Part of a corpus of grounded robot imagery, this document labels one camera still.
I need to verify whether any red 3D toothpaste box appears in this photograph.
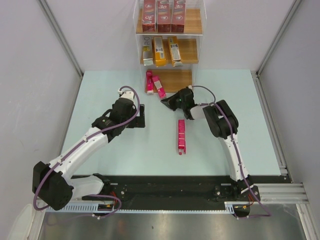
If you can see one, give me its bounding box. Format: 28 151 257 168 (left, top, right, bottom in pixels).
171 0 186 33

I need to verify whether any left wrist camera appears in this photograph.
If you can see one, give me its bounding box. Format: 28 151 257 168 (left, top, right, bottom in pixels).
117 89 135 102

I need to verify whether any orange toothpaste box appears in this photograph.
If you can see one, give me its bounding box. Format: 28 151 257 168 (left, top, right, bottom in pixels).
153 36 167 67
167 36 183 67

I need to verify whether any white cable duct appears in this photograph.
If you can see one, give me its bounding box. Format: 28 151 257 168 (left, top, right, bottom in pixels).
46 201 251 215

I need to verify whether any silver gold R.O toothpaste box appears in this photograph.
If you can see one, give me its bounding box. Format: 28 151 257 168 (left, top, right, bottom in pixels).
142 36 154 66

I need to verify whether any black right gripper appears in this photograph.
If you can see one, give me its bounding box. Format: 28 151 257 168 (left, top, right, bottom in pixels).
162 91 187 111

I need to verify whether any red foil toothpaste box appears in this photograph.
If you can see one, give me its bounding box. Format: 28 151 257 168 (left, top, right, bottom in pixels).
141 0 157 33

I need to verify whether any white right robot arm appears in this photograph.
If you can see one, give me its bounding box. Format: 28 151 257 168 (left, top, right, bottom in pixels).
161 86 254 201

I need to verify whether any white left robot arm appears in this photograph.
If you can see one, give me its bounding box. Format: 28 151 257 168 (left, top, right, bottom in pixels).
32 91 143 211

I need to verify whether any pink Be You toothpaste box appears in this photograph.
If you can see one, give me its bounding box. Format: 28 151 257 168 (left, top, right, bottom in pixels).
146 70 154 95

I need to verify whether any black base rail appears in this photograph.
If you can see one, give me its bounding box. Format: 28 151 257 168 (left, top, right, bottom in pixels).
72 174 293 213

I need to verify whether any acrylic three-tier wooden shelf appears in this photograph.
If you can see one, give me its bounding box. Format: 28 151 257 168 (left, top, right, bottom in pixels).
133 0 207 95

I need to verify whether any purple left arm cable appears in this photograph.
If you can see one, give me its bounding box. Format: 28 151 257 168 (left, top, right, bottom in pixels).
33 85 141 211

